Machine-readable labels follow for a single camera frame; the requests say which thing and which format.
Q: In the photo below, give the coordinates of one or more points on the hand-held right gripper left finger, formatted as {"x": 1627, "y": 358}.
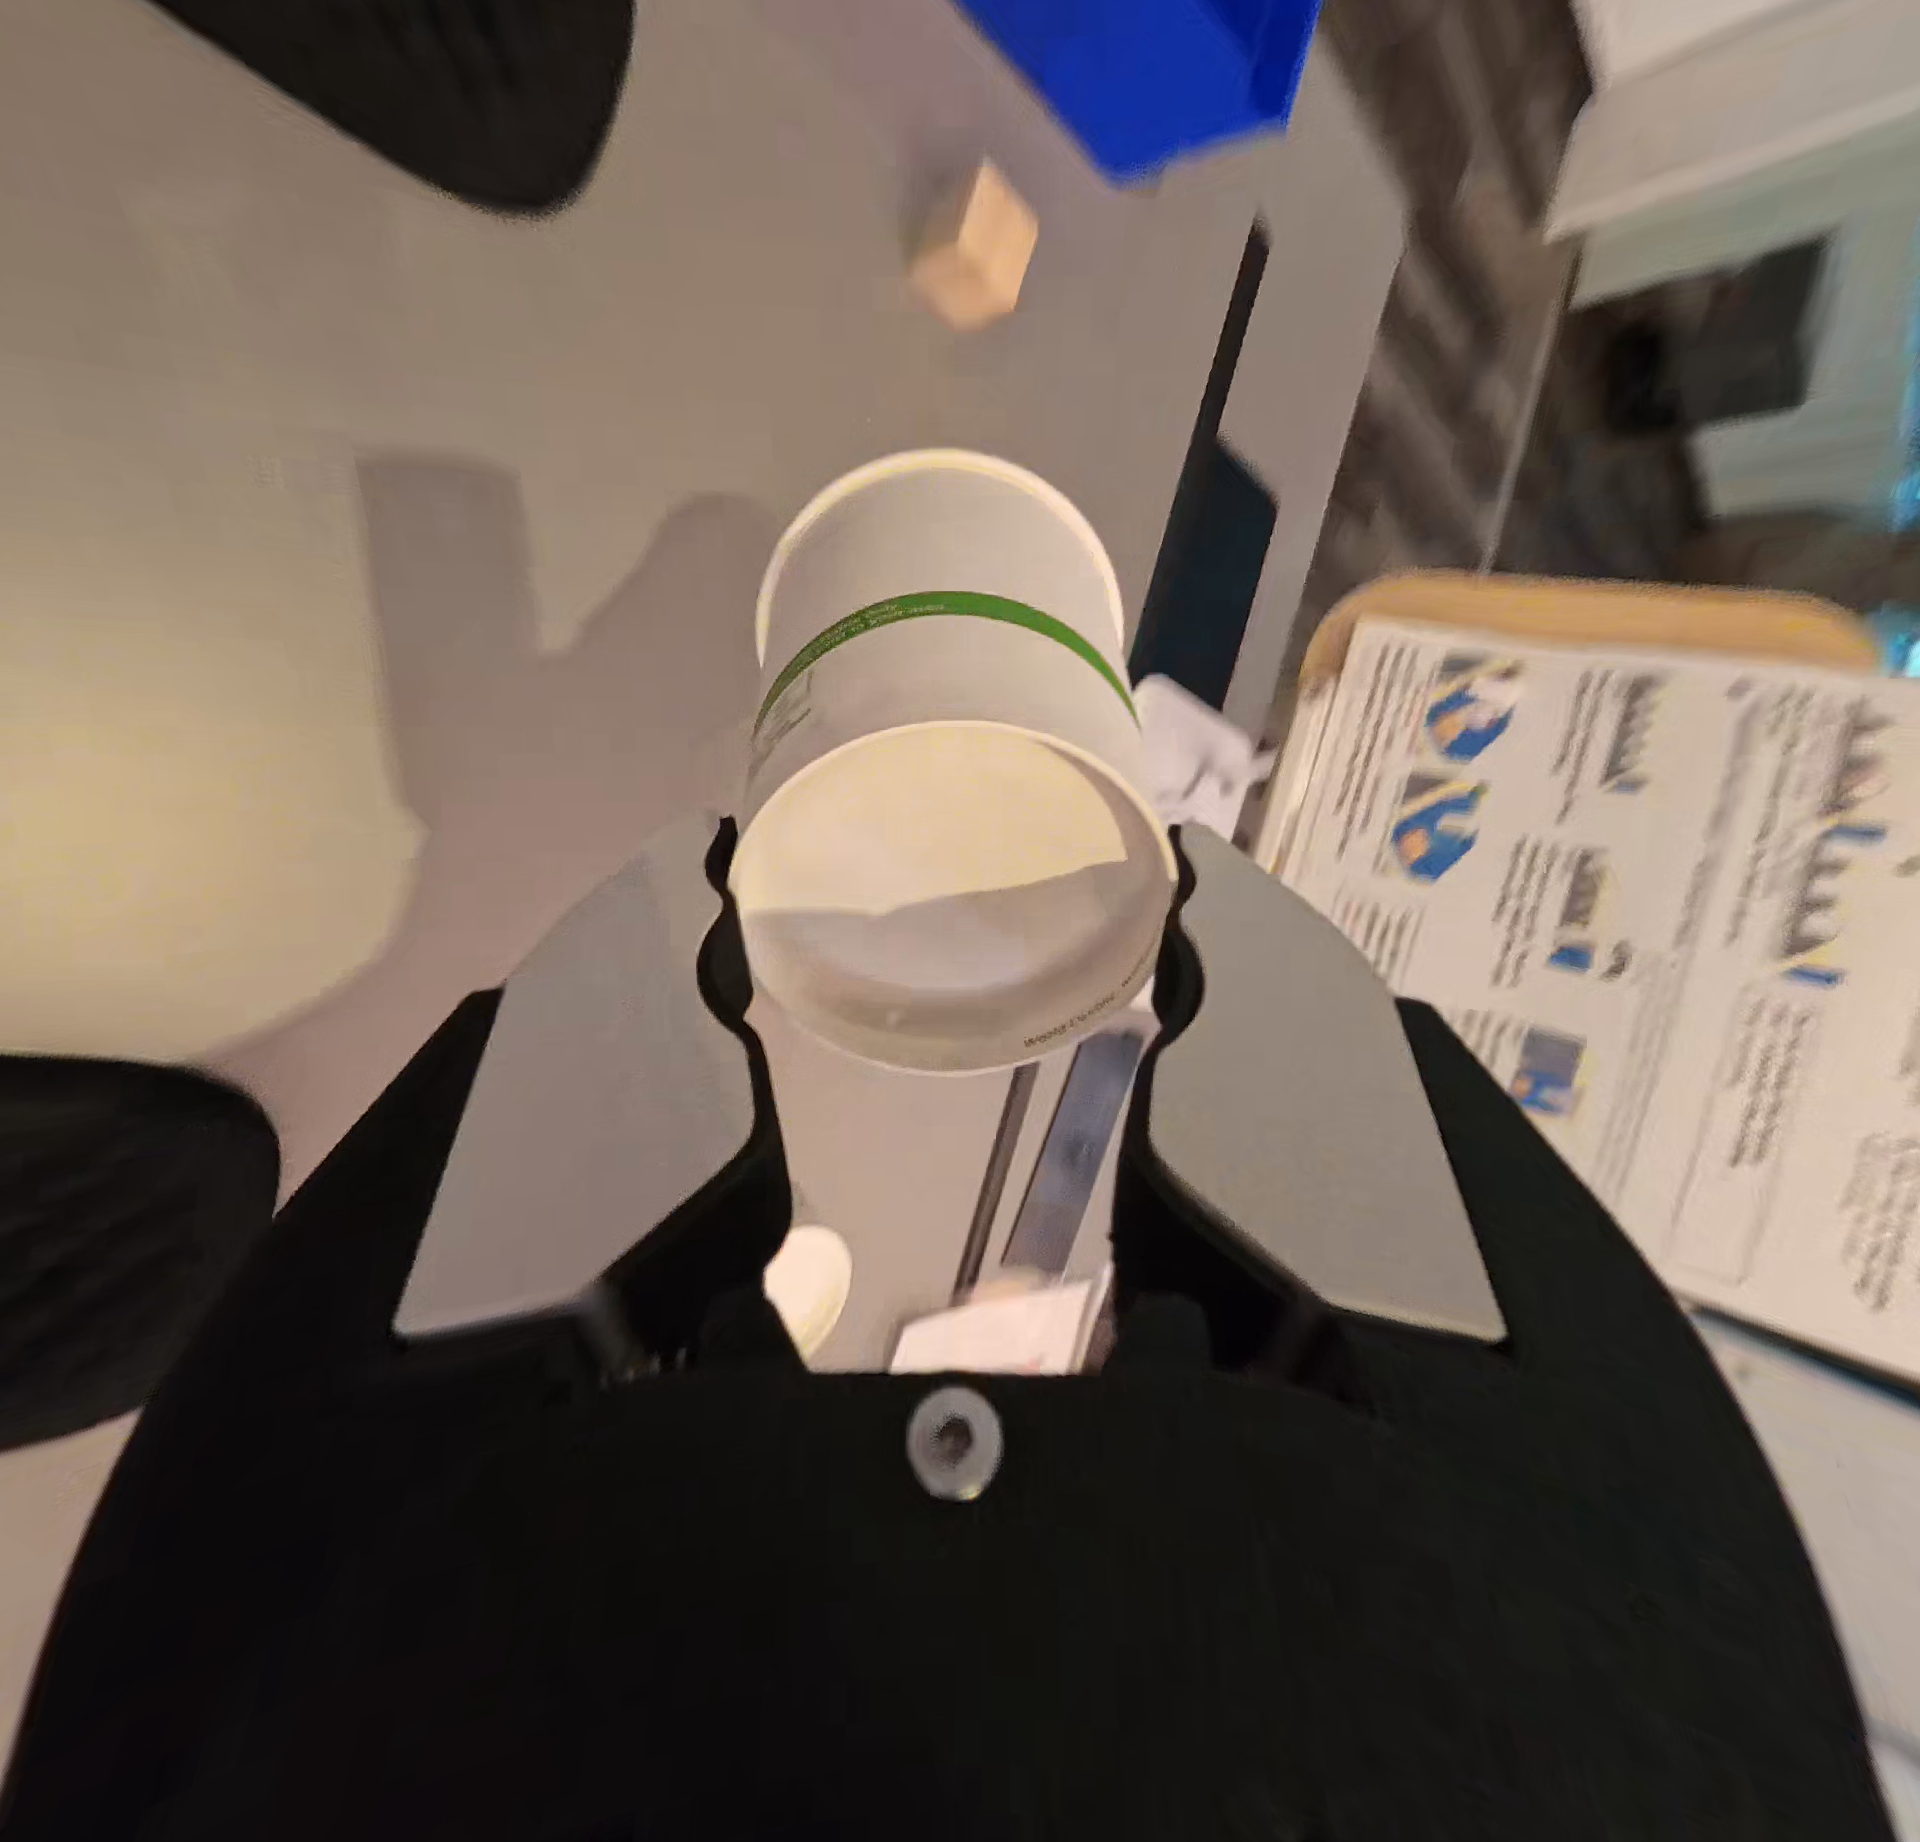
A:
{"x": 585, "y": 1122}

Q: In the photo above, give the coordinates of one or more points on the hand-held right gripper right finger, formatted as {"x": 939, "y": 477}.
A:
{"x": 1320, "y": 1138}

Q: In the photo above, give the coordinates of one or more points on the white paper cup green band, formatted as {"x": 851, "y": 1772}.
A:
{"x": 930, "y": 674}
{"x": 810, "y": 1281}

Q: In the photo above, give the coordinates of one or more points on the wooden cube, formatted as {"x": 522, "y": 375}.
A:
{"x": 975, "y": 246}

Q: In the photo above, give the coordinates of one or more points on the blue plastic bin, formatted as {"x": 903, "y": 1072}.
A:
{"x": 1141, "y": 29}

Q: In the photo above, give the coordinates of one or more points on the printed instruction sheet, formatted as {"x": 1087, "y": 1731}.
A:
{"x": 1650, "y": 972}

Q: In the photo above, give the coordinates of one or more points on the instruction sheet on wooden stand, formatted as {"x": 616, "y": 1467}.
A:
{"x": 1576, "y": 605}

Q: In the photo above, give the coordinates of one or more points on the white furniture panel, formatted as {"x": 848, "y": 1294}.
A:
{"x": 1726, "y": 73}

